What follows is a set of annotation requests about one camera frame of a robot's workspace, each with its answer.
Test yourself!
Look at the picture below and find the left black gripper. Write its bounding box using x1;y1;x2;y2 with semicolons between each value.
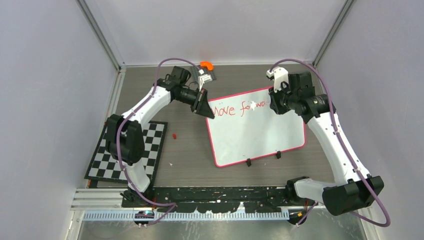
175;87;215;119

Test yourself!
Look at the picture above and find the pink framed whiteboard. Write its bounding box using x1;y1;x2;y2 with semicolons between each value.
206;87;306;168

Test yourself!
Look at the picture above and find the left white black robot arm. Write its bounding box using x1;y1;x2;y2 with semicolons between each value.
105;66;215;207

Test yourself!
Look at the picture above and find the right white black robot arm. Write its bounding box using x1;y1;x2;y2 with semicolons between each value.
266;67;385;216

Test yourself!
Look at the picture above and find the grey studded baseplate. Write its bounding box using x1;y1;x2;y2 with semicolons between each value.
190;65;217;82

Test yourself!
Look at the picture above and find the orange curved plastic piece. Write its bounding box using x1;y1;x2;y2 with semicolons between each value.
200;61;214;71

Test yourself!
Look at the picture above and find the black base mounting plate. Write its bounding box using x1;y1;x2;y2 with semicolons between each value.
120;186;314;214

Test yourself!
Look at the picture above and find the black white checkerboard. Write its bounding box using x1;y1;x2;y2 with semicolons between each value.
84;120;168;184

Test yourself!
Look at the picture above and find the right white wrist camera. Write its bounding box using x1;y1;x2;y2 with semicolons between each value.
266;66;289;93

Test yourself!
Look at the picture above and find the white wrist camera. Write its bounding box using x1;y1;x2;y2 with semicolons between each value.
266;66;289;93
197;69;213;91

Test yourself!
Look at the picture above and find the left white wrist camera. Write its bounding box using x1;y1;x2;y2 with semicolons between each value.
197;69;213;91

